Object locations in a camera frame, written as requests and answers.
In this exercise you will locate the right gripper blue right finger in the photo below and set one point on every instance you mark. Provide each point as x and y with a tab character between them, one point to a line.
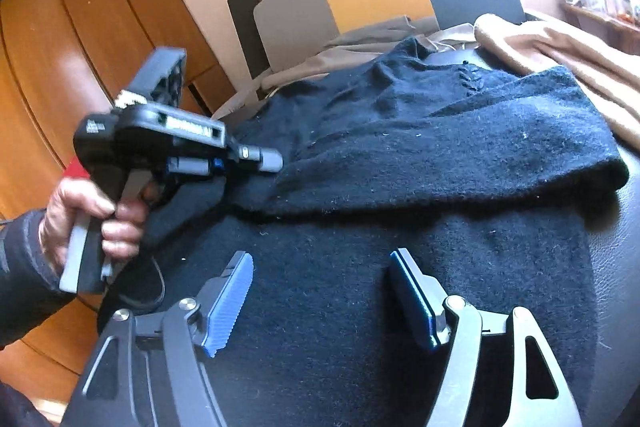
422	299

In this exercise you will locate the grey garment on sofa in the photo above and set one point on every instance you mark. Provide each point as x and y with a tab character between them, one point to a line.
362	45

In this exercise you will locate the cream knit sweater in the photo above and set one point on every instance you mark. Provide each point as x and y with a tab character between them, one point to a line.
609	77

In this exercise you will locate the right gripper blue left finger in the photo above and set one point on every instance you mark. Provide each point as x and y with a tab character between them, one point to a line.
222	299

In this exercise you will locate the person's left forearm dark sleeve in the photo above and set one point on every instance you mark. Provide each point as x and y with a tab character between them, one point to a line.
28	285

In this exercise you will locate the wooden desk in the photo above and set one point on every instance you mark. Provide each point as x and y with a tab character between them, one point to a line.
616	33

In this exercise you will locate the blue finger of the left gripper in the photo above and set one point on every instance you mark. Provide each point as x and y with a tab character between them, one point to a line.
255	158

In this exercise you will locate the black knit sweater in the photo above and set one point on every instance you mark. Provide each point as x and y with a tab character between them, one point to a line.
478	173

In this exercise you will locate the red folded garment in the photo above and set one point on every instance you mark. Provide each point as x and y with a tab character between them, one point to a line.
74	170

